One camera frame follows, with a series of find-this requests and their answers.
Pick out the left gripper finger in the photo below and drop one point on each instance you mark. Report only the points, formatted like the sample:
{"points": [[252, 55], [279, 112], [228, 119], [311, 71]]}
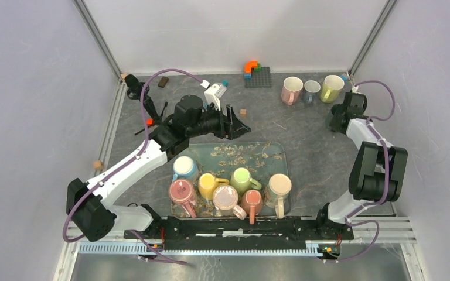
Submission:
{"points": [[224, 131], [236, 128]]}

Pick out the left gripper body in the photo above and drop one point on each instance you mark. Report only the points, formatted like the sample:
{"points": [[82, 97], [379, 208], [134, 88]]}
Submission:
{"points": [[210, 123]]}

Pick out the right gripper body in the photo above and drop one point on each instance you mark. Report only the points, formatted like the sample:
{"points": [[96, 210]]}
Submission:
{"points": [[333, 123]]}

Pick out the yellow-green hexagonal mug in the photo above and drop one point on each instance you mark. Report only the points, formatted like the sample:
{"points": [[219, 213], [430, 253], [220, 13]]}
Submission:
{"points": [[331, 88]]}

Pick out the blue-grey square mug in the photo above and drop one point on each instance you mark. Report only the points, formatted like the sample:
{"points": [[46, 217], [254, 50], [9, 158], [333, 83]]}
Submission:
{"points": [[311, 89]]}

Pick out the light blue mug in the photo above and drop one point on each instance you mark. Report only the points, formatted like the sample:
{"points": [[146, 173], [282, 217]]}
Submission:
{"points": [[185, 167]]}

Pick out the light pink hexagonal mug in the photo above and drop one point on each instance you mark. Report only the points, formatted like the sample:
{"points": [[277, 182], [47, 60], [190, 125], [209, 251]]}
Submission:
{"points": [[291, 90]]}

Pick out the cream and green mug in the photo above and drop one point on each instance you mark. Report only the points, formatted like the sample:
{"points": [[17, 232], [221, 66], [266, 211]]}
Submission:
{"points": [[276, 193]]}

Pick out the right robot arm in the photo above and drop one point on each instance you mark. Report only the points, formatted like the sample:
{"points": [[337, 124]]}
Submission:
{"points": [[378, 171]]}

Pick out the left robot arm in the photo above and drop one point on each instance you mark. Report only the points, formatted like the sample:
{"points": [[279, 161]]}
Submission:
{"points": [[90, 204]]}

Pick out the light green mug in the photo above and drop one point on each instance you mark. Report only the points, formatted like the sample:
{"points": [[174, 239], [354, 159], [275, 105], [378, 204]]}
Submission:
{"points": [[241, 180]]}

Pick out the yellow mug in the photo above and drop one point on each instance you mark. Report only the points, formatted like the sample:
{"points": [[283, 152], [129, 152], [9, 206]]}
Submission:
{"points": [[207, 184]]}

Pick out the pale pink mug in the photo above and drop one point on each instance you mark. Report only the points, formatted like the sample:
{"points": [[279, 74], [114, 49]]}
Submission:
{"points": [[225, 200]]}

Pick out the red-pink mug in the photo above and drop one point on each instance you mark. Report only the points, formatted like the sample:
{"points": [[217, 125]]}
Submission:
{"points": [[182, 192]]}

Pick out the coral mug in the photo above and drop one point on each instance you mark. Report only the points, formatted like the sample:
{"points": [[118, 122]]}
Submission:
{"points": [[252, 203]]}

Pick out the brown block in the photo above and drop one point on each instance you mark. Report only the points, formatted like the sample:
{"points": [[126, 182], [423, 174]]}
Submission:
{"points": [[163, 82]]}

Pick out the floral teal tray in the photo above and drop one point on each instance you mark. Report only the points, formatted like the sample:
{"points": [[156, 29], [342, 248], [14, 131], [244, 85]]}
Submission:
{"points": [[261, 159]]}

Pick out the grey lego baseplate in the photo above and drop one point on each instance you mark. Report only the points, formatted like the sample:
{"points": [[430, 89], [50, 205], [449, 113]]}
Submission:
{"points": [[258, 79]]}

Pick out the black microphone tripod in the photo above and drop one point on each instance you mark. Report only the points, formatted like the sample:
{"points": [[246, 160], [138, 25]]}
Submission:
{"points": [[134, 92]]}

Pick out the orange curved block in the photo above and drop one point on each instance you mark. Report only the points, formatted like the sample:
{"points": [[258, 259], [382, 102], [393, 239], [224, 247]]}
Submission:
{"points": [[250, 66]]}

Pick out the tan cube at left edge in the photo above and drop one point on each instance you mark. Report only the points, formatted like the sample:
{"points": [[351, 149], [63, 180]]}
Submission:
{"points": [[98, 165]]}

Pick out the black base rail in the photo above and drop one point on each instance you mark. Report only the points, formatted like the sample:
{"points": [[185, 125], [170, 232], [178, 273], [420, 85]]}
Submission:
{"points": [[288, 233]]}

